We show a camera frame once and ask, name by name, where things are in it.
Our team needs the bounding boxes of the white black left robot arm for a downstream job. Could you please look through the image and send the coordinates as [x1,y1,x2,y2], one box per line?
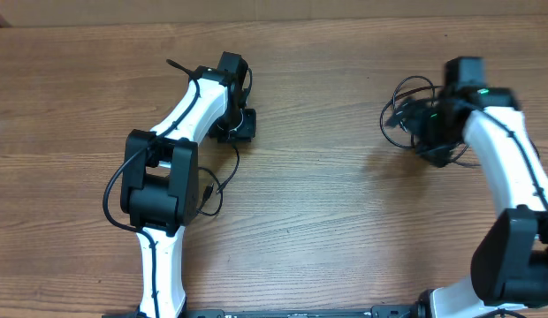
[115,51,256,317]

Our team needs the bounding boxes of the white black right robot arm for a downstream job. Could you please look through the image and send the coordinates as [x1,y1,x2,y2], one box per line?
[379,57,548,317]

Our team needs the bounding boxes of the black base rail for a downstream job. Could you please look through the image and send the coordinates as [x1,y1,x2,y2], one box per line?
[101,304,434,318]

